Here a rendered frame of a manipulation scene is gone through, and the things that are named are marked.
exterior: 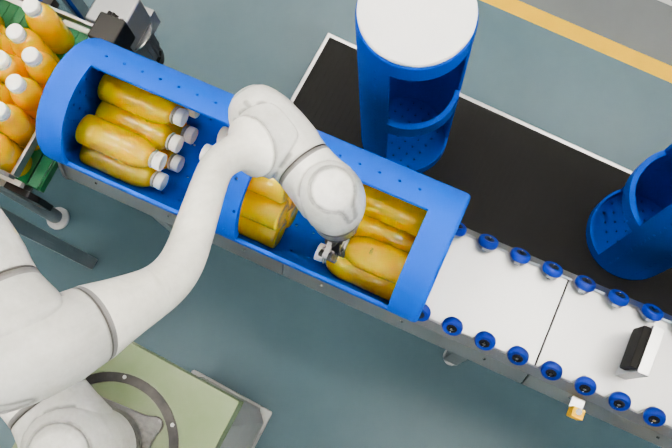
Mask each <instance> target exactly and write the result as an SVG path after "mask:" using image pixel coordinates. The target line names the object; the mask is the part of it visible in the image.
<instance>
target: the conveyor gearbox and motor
mask: <svg viewBox="0 0 672 448"><path fill-rule="evenodd" d="M109 10H110V11H111V12H114V13H115V14H116V15H118V16H119V19H120V18H123V19H124V21H125V22H126V23H127V25H128V26H129V28H130V29H131V31H132V32H133V34H134V36H135V40H134V42H133V44H132V45H131V49H132V50H133V52H134V53H136V54H139V55H141V56H143V57H146V58H148V59H150V60H153V61H155V62H158V63H160V64H162V65H163V63H164V58H165V57H164V52H163V50H162V48H161V47H160V44H159V42H158V40H157V39H156V37H155V35H154V33H155V32H156V30H157V28H158V26H159V24H160V20H159V18H158V16H157V15H156V13H155V11H154V10H153V9H150V8H148V7H145V6H144V5H143V3H142V2H141V0H94V2H93V4H92V5H91V7H90V9H89V11H88V12H87V14H86V16H85V18H86V20H87V21H88V22H90V23H93V24H94V22H95V20H96V19H97V17H98V15H99V13H100V12H104V13H107V12H108V11H109Z"/></svg>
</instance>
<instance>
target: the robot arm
mask: <svg viewBox="0 0 672 448"><path fill-rule="evenodd" d="M228 119H229V124H230V127H229V130H228V135H227V136H226V137H224V138H223V139H221V140H220V141H218V142H217V143H216V144H214V145H213V146H212V147H211V148H210V149H209V150H208V151H207V152H206V153H205V154H204V156H203V157H202V159H201V160H200V162H199V163H198V165H197V167H196V169H195V172H194V174H193V176H192V179H191V181H190V184H189V187H188V189H187V192H186V194H185V197H184V199H183V202H182V205H181V207H180V210H179V212H178V215H177V218H176V220H175V223H174V225H173V228H172V230H171V233H170V235H169V238H168V240H167V243H166V245H165V247H164V249H163V250H162V252H161V253H160V255H159V256H158V257H157V258H156V259H155V261H153V262H152V263H151V264H150V265H148V266H146V267H144V268H142V269H140V270H138V271H134V272H131V273H128V274H124V275H121V276H117V277H113V278H109V279H106V280H101V281H97V282H92V283H88V284H83V285H79V286H76V287H73V288H71V289H68V290H65V291H62V292H58V290H57V289H56V288H55V287H54V286H53V285H52V284H51V283H50V282H49V281H48V280H47V279H46V278H45V277H44V276H43V275H42V274H41V273H40V271H39V270H38V269H37V267H36V265H35V264H34V262H33V261H32V258H31V256H30V254H29V252H28V250H27V247H26V246H25V244H24V242H23V241H22V239H21V237H20V236H19V234H18V232H17V231H16V229H15V228H14V226H13V225H12V223H11V222H10V220H9V219H8V217H7V216H6V215H5V213H4V212H3V211H2V209H1V208H0V417H1V418H2V419H3V420H4V422H5V423H6V424H7V426H8V427H9V428H10V430H11V432H12V434H13V436H14V439H15V441H16V444H17V447H18V448H151V446H152V444H153V441H154V439H155V438H156V436H157V435H158V434H159V433H160V431H161V430H162V429H163V426H164V423H163V420H162V419H161V418H160V417H158V416H149V415H145V414H142V413H140V412H137V411H135V410H133V409H130V408H128V407H126V406H123V405H121V404H119V403H116V402H114V401H111V400H109V399H107V398H104V397H102V396H101V395H99V394H98V393H97V392H96V391H95V389H94V388H93V387H92V386H91V385H90V384H89V382H88V381H87V380H86V377H87V376H89V375H90V374H91V373H93V372H94V371H95V370H97V369H98V368H100V367H101V366H102V365H104V364H105V363H107V362H108V361H110V360H111V359H113V358H114V357H116V356H117V355H118V354H119V353H120V352H121V351H122V350H124V349H125V348H126V347H127V346H128V345H129V344H130V343H132V342H133V341H134V340H135V339H136V338H138V337H139V336H140V335H141V334H143V333H144V332H145V331H146V330H148V329H149V328H150V327H151V326H153V325H154V324H155V323H156V322H158V321H159V320H160V319H162V318H163V317H164V316H165V315H167V314H168V313H169V312H170V311H172V310H173V309H174V308H175V307H176V306H177V305H178V304H179V303H180V302H181V301H182V300H183V299H184V298H185V297H186V296H187V295H188V294H189V292H190V291H191V290H192V288H193V287H194V286H195V284H196V282H197V281H198V279H199V277H200V275H201V273H202V271H203V269H204V266H205V264H206V261H207V258H208V255H209V252H210V248H211V245H212V241H213V238H214V234H215V230H216V227H217V223H218V219H219V216H220V212H221V208H222V205H223V201H224V197H225V194H226V190H227V187H228V184H229V181H230V179H231V178H232V176H233V175H234V174H236V173H238V172H240V171H242V172H243V173H245V174H246V175H248V176H251V177H265V178H268V179H270V178H274V179H275V180H276V181H277V182H278V183H279V184H280V185H281V187H282V188H283V189H284V190H285V192H286V193H287V194H288V196H289V197H290V198H291V200H292V201H293V203H294V204H295V205H296V207H297V208H298V210H299V211H300V213H301V214H302V216H303V217H304V218H306V219H307V220H308V221H309V223H310V224H311V225H312V226H313V227H314V228H315V230H316V231H317V233H318V234H319V235H320V236H322V237H323V238H325V244H326V246H325V247H322V249H321V250H320V251H319V252H318V256H320V257H322V258H323V259H325V260H328V261H330V262H332V263H334V264H335V263H336V262H337V258H338V256H339V257H342V258H344V256H345V252H344V248H342V244H343V242H344V241H346V240H348V239H350V238H351V237H354V234H355V233H356V231H357V229H358V227H359V225H360V222H361V221H362V218H363V215H364V212H365V208H366V195H365V190H364V187H363V184H362V182H361V180H360V178H359V177H358V175H357V174H356V173H355V172H354V171H353V170H352V168H351V167H350V166H348V165H347V164H346V163H344V162H343V161H342V160H340V159H339V158H338V157H337V156H336V155H335V154H334V153H333V152H332V151H331V150H330V148H329V147H328V146H327V145H326V144H325V142H324V141H323V140H322V138H321V137H320V135H319V133H318V131H317V130H316V129H315V127H314V126H313V125H312V124H311V122H310V121H309V120H308V119H307V118H306V117H305V115H304V114H303V113H302V112H301V111H300V110H299V109H298V108H297V107H296V106H295V105H294V104H293V103H292V102H291V101H290V100H289V99H288V98H287V97H285V96H284V95H283V94H281V93H280V92H278V91H277V90H275V89H273V88H271V87H269V86H266V85H250V86H247V87H245V88H243V89H241V90H240V91H239V92H237V93H236V94H235V95H234V97H233V98H232V100H231V102H230V104H229V107H228Z"/></svg>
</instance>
